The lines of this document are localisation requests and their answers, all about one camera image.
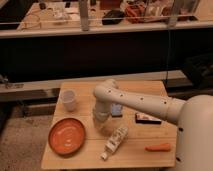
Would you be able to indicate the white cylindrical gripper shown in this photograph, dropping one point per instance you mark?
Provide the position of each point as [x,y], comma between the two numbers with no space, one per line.
[102,127]

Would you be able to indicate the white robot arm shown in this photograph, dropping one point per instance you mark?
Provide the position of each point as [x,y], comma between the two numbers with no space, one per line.
[193,117]

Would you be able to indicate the orange ceramic bowl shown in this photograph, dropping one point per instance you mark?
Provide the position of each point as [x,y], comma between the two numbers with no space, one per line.
[67,136]

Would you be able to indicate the white bottle with label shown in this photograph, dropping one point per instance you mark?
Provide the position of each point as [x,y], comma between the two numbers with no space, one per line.
[114,141]

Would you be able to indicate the blue sponge block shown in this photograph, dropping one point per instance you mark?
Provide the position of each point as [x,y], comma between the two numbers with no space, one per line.
[116,110]

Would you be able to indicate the black and white box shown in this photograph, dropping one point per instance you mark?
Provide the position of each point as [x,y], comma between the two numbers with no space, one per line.
[145,119]

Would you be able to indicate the white plastic cup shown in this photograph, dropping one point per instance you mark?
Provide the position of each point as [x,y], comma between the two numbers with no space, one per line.
[68,99]

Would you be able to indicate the orange carrot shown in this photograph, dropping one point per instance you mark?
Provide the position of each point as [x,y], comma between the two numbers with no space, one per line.
[159,148]

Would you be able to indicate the black bag on bench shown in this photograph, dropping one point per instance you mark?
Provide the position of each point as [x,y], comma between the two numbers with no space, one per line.
[112,17]

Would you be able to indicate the red tool clutter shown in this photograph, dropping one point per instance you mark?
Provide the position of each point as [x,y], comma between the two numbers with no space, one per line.
[135,13]

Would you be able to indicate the grey metal rail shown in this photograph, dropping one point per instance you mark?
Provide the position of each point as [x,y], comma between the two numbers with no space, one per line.
[50,88]

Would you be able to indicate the grey metal post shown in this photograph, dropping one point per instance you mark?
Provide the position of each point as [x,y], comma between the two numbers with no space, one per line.
[172,20]
[83,9]

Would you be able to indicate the grey metal post right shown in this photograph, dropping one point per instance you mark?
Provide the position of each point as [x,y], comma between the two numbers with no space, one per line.
[172,20]

